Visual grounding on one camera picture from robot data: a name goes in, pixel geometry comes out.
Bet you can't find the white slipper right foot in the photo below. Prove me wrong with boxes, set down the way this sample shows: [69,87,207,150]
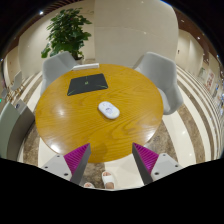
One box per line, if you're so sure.
[102,171,115,189]

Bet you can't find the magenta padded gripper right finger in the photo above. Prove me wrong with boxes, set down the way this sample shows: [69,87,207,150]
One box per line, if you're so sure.
[132,143,182,185]

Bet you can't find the white slipper foot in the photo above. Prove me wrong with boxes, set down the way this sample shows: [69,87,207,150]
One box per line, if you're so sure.
[84,182,95,188]
[102,171,115,189]

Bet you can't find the round wooden table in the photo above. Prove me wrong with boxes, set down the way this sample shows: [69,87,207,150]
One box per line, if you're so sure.
[36,64,163,163]

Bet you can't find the grey chair far left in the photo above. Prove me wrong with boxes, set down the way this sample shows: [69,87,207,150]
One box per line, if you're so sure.
[11,71,22,91]

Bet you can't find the white keyboard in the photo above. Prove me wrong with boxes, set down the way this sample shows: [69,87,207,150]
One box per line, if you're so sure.
[72,63,99,71]

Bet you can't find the black mouse pad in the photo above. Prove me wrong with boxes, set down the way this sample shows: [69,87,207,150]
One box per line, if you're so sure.
[67,73,108,96]

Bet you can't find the grey chair near left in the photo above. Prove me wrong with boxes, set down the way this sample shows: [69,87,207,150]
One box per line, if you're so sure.
[0,100,35,161]

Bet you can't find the grey chair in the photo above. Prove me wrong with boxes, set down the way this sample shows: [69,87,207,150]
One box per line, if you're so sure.
[0,100,35,161]
[135,52,183,115]
[40,51,77,94]
[11,71,22,91]

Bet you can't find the white computer mouse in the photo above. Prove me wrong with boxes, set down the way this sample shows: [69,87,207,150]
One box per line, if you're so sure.
[98,101,120,119]

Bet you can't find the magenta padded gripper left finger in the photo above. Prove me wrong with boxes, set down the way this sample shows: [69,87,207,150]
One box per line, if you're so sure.
[41,144,91,185]

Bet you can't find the grey chair right back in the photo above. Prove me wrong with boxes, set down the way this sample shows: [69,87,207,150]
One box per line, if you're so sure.
[135,52,183,115]

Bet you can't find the green potted plant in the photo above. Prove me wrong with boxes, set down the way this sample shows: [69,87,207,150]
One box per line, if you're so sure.
[41,8,92,60]

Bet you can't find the grey chair left back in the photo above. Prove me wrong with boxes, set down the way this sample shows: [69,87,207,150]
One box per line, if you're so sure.
[40,51,77,94]

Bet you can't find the white slipper left foot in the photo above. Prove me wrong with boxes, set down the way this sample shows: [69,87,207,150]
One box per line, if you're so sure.
[84,182,95,188]

